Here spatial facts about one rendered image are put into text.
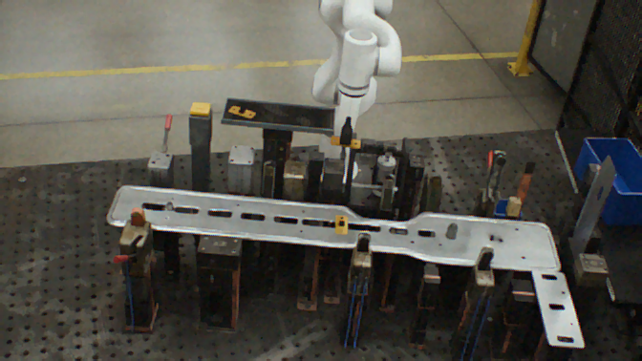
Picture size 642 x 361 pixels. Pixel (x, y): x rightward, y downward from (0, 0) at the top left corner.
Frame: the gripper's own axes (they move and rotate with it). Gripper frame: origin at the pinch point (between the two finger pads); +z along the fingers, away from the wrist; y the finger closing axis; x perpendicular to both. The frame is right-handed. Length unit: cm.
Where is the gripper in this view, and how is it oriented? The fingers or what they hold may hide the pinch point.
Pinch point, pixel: (346, 136)
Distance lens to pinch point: 216.5
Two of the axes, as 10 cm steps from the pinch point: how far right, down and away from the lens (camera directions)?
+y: -1.2, 6.2, -7.8
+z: -1.0, 7.7, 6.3
